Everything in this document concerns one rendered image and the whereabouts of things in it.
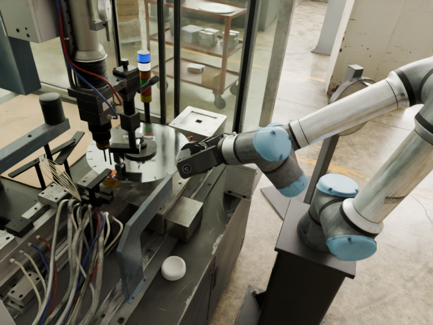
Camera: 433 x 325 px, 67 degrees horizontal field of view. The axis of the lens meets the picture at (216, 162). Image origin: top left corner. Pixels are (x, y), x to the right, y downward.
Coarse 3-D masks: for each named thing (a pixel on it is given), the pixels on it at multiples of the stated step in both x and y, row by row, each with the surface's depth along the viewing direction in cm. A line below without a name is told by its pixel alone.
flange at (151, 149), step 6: (144, 144) 105; (150, 144) 107; (156, 144) 108; (144, 150) 104; (150, 150) 105; (156, 150) 106; (126, 156) 103; (132, 156) 102; (138, 156) 102; (144, 156) 102; (150, 156) 104
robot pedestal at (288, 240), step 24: (288, 216) 116; (288, 240) 108; (288, 264) 109; (312, 264) 105; (336, 264) 101; (288, 288) 116; (312, 288) 111; (336, 288) 107; (240, 312) 164; (264, 312) 130; (288, 312) 124; (312, 312) 118
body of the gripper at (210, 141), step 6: (210, 138) 89; (216, 138) 86; (222, 138) 80; (198, 144) 84; (204, 144) 84; (210, 144) 85; (216, 144) 86; (192, 150) 86; (198, 150) 85; (222, 156) 79; (222, 162) 87; (210, 168) 85
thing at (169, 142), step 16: (112, 128) 115; (144, 128) 117; (160, 128) 118; (160, 144) 110; (176, 144) 110; (96, 160) 101; (112, 160) 101; (128, 160) 102; (144, 160) 102; (160, 160) 103; (176, 160) 104; (128, 176) 96; (144, 176) 96; (160, 176) 97
